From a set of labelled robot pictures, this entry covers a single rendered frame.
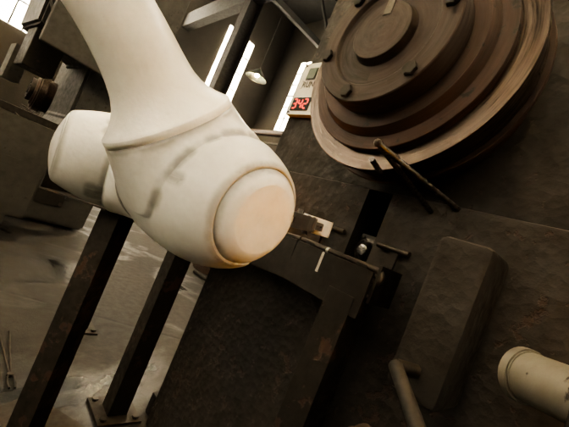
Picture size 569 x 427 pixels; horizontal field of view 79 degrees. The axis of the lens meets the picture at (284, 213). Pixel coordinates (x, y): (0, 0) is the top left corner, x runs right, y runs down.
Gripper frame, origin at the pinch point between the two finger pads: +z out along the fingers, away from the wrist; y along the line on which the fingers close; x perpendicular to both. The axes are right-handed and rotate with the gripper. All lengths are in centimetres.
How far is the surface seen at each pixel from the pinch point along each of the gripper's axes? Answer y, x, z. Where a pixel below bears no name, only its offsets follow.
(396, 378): 23.3, -14.9, -2.1
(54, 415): -55, -72, -15
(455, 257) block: 22.5, 2.4, 5.4
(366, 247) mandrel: 0.5, -1.2, 16.8
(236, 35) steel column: -637, 311, 289
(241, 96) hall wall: -1000, 313, 556
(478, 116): 17.8, 24.8, 8.1
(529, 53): 21.6, 35.3, 9.0
